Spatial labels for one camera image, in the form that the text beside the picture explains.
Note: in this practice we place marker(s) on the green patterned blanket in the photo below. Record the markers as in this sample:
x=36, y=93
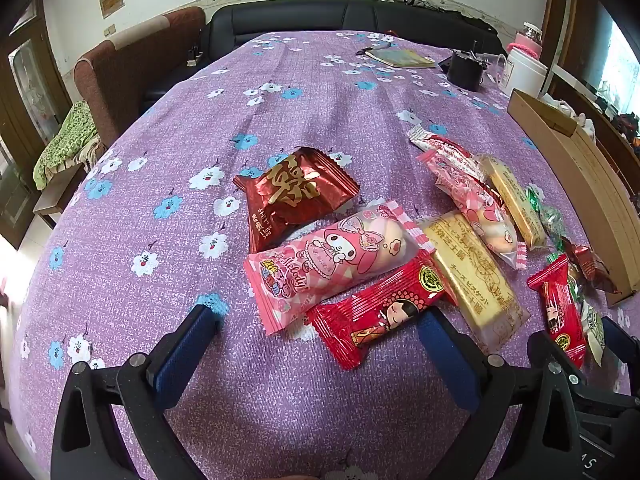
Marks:
x=65, y=145

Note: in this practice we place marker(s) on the small dark red candy packet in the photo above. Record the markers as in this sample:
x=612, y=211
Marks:
x=590, y=265

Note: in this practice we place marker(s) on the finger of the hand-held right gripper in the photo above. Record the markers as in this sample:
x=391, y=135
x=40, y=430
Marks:
x=620, y=341
x=547, y=347

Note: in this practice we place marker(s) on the yellow green notebook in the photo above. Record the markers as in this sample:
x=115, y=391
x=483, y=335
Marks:
x=405, y=59

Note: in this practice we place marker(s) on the brown armchair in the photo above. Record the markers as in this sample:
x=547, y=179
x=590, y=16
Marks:
x=135, y=70

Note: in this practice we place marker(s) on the pink cartoon snack packet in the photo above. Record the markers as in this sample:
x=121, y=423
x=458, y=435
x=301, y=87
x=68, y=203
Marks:
x=475, y=205
x=330, y=260

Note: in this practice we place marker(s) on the dark pen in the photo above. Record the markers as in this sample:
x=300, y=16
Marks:
x=375, y=50

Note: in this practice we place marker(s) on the green white snack packet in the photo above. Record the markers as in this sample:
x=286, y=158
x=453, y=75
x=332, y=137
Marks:
x=592, y=330

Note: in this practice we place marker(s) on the black leather sofa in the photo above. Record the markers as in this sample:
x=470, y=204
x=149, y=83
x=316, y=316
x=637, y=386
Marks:
x=300, y=17

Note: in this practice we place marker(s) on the red cartoon girl snack packet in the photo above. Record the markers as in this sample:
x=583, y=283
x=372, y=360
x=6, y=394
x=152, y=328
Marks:
x=380, y=315
x=557, y=305

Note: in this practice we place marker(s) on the pink sleeved bottle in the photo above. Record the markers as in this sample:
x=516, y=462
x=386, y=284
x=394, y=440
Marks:
x=530, y=40

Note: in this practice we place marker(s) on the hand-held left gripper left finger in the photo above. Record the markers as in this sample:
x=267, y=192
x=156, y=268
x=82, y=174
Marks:
x=185, y=355

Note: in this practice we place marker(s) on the wall plaque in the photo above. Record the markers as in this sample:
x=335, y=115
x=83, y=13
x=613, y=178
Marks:
x=111, y=1

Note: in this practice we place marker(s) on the wooden sideboard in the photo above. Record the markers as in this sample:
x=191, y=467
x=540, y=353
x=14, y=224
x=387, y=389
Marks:
x=612, y=150

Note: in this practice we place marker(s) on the wooden framed window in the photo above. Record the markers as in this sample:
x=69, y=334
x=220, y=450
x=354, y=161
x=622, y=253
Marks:
x=610, y=35

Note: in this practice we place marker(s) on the dark red foil snack packet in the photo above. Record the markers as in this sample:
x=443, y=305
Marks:
x=295, y=195

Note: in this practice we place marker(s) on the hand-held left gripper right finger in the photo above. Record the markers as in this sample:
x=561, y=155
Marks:
x=447, y=355

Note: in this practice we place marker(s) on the clear plastic cup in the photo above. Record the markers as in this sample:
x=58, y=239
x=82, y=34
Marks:
x=496, y=71

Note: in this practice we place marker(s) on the yellow biscuit packet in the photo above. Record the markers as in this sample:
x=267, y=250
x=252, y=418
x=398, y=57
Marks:
x=517, y=200
x=475, y=280

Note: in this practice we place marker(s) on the white jar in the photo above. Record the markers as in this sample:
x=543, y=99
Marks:
x=524, y=75

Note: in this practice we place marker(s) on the dark clutter pile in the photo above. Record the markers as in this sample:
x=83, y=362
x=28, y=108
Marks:
x=622, y=115

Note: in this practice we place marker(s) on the wall socket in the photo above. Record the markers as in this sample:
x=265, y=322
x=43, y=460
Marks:
x=109, y=30

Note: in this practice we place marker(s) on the white cloth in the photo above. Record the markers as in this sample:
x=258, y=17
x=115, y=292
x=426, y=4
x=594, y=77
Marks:
x=575, y=117

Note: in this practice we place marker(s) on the cardboard box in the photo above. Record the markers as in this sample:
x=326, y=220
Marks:
x=575, y=170

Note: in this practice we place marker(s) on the purple floral tablecloth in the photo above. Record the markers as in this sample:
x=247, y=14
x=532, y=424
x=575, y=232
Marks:
x=200, y=160

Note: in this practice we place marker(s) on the wooden glass door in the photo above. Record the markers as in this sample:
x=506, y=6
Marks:
x=25, y=100

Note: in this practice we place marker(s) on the white red-striped snack packet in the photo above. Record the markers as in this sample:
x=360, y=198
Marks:
x=445, y=147

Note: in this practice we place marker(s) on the black cup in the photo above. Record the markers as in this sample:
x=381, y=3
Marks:
x=465, y=70

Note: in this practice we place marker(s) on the wooden stool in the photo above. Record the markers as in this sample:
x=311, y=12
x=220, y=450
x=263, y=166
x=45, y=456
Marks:
x=55, y=200

